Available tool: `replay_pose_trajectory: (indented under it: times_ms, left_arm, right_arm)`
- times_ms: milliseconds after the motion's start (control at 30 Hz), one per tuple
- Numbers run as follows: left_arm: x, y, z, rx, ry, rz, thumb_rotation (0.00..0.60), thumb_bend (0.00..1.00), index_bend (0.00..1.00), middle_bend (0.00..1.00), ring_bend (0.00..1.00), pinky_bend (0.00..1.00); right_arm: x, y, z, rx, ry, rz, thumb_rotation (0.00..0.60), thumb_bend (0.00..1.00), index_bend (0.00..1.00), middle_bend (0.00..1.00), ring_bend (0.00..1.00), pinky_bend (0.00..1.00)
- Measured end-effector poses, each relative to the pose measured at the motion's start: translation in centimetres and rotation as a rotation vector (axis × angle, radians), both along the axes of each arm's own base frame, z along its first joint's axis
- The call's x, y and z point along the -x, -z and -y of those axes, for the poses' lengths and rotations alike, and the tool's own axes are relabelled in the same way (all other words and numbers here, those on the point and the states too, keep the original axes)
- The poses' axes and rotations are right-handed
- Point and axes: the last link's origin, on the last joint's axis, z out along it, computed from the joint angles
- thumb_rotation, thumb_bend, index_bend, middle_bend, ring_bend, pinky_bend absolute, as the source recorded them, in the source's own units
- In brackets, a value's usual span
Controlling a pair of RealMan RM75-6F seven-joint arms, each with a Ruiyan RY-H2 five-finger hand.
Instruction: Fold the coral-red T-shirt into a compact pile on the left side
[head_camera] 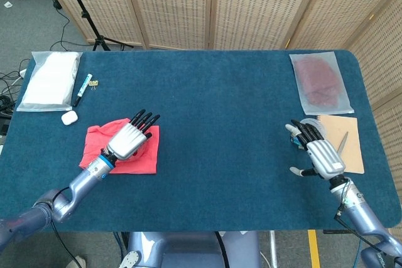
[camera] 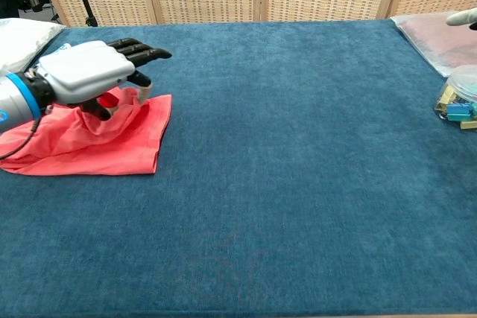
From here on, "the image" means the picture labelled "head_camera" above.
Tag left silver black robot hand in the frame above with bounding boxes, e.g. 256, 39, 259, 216
100, 109, 161, 161

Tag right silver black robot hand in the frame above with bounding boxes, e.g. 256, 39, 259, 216
285, 119, 346, 178

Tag coral red sleeveless shirt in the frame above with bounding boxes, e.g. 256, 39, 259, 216
78, 117, 160, 175

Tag clear jar of binder clips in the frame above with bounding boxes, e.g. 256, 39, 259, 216
290, 117, 327, 150

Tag kraft spiral notebook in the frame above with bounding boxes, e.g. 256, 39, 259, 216
317, 115, 365, 174

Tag white earbuds case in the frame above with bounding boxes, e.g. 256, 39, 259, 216
61, 110, 79, 126

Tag black white marker pen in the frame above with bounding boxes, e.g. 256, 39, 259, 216
72, 73, 93, 107

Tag plastic bag with maroon cloth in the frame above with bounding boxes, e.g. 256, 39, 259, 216
288, 51, 355, 115

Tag plastic bag with white cloth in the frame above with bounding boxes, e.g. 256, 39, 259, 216
16, 51, 84, 112

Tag blue carpet table mat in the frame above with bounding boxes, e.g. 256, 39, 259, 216
0, 48, 393, 233

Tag white metal table leg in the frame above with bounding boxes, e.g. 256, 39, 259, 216
269, 230, 279, 268

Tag blue-grey robot torso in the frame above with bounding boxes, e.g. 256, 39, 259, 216
119, 232, 261, 268

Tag white shoe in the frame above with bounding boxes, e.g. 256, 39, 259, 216
67, 255, 86, 268

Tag black tripod stand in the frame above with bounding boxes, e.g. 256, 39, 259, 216
58, 0, 134, 51

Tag black handled scissors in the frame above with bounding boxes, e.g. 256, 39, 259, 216
337, 131, 349, 153

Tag black floor cable bundle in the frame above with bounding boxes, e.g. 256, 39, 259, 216
0, 57, 28, 118

